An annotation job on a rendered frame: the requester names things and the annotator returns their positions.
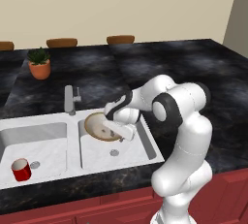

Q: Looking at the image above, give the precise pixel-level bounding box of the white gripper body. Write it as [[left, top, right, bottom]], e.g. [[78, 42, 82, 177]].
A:
[[102, 119, 139, 142]]

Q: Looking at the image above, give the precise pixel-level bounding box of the beige bowl with brown rim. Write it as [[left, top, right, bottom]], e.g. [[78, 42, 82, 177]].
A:
[[83, 112, 126, 144]]

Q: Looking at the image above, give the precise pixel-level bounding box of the grey sink tap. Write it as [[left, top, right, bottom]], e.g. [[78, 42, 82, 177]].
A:
[[63, 84, 82, 116]]

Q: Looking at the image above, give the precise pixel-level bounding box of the white double basin sink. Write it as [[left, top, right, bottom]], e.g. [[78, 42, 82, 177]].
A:
[[0, 106, 166, 190]]

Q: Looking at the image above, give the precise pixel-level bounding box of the red mug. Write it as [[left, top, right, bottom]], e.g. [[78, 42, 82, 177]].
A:
[[11, 157, 33, 182]]

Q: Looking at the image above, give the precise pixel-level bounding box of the red cupboard front panel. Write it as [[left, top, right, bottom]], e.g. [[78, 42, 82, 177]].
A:
[[0, 186, 165, 224]]

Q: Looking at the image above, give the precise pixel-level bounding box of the brown stool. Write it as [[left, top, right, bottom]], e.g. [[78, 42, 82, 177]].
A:
[[0, 41, 16, 52], [106, 34, 136, 46], [46, 37, 78, 48]]

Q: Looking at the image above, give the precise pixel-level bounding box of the green plant in terracotta pot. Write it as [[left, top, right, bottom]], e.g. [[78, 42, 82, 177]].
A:
[[26, 47, 52, 81]]

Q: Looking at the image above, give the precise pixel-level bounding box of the red cupboard door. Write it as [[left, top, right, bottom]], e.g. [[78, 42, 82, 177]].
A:
[[187, 167, 248, 224]]

